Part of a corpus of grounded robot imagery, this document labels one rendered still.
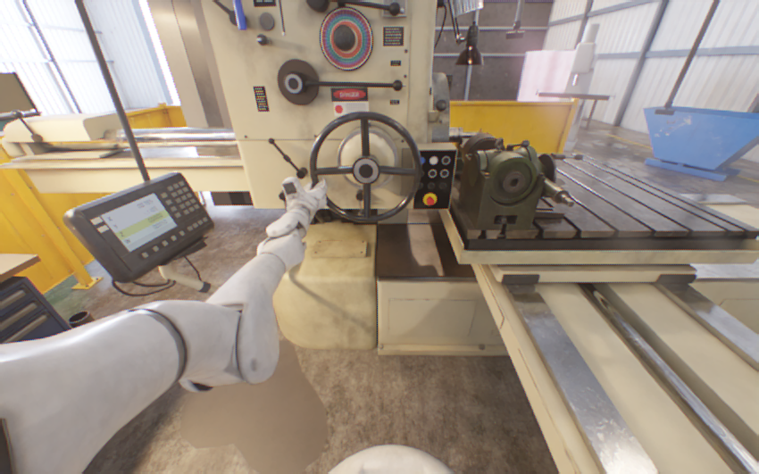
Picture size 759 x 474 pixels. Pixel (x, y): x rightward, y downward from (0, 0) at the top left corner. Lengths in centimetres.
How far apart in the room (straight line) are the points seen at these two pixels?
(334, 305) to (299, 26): 131
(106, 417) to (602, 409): 111
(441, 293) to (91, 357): 152
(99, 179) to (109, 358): 194
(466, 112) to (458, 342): 264
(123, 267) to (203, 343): 74
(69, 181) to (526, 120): 403
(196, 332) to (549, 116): 400
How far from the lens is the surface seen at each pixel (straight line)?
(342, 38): 105
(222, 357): 36
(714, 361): 158
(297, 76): 110
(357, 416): 177
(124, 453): 211
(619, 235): 155
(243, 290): 43
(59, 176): 232
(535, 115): 400
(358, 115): 91
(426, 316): 175
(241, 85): 125
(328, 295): 165
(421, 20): 115
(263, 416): 187
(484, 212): 121
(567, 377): 117
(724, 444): 136
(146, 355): 27
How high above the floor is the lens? 159
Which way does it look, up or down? 31 degrees down
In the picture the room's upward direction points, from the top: 1 degrees counter-clockwise
